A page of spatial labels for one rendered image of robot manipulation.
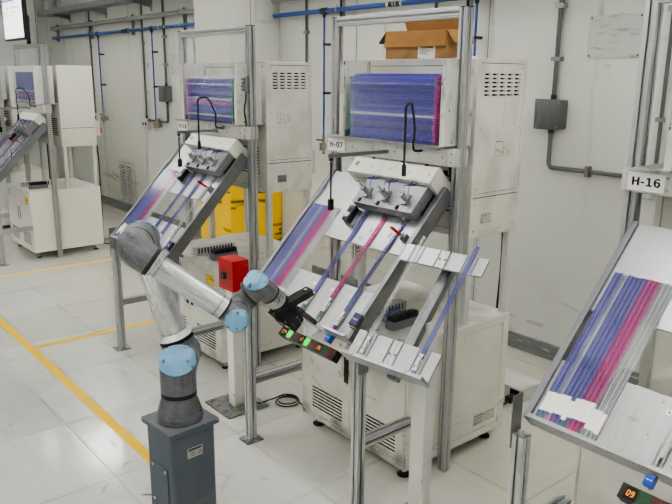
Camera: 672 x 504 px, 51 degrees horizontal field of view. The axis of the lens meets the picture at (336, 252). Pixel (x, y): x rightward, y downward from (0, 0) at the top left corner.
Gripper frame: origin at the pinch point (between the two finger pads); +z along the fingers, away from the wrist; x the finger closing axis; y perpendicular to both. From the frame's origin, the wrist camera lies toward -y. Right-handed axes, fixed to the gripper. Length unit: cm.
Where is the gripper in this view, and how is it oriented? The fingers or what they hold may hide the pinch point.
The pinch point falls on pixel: (314, 325)
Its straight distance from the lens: 258.2
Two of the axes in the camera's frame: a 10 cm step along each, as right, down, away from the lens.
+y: -5.4, 8.0, -2.6
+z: 5.4, 5.7, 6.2
